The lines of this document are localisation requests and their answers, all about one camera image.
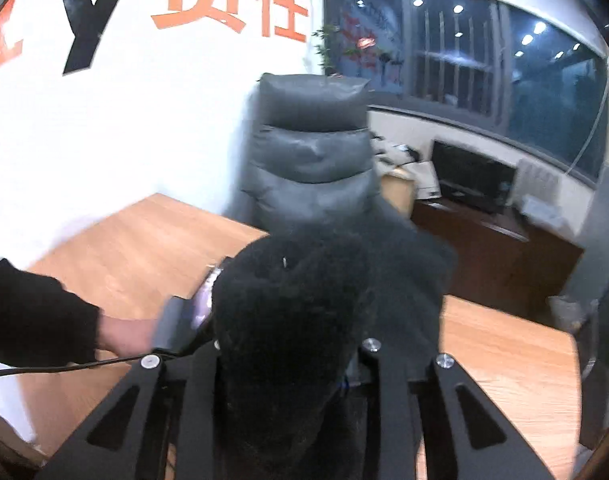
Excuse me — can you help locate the light wooden cabinet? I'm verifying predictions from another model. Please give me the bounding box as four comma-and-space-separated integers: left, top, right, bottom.
382, 167, 418, 219

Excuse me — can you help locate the green potted plant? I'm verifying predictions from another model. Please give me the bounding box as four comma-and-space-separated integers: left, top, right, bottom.
312, 24, 406, 82

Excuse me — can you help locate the person's left hand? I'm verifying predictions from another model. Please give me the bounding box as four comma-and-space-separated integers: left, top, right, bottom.
98, 316, 158, 357

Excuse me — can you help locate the black microwave oven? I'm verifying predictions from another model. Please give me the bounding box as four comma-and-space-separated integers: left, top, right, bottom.
431, 139, 517, 214

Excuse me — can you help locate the person's left forearm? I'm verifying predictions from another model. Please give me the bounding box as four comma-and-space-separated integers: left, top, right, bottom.
0, 240, 104, 370

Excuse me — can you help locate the white cloth pile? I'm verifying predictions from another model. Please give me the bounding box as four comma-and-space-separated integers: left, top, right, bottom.
373, 132, 441, 202

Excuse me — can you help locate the large dark window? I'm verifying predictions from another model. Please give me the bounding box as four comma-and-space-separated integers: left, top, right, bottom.
325, 0, 609, 187

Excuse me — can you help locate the black cable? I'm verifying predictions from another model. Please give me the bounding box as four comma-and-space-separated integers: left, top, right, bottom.
0, 350, 155, 382

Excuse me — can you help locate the dark wooden desk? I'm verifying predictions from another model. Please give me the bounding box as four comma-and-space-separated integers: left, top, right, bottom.
409, 199, 585, 322

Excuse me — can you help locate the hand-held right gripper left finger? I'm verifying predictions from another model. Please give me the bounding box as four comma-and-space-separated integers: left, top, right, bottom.
34, 342, 226, 480

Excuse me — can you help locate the white radiator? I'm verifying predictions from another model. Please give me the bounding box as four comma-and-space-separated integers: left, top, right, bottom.
515, 157, 571, 202

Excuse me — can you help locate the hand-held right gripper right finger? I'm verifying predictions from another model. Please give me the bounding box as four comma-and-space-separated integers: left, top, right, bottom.
352, 338, 556, 480

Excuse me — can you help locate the black fleece garment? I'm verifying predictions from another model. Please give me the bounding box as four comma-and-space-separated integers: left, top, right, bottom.
212, 212, 459, 480

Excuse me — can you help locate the grey leather office chair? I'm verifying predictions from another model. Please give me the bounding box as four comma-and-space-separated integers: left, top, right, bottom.
222, 72, 415, 241

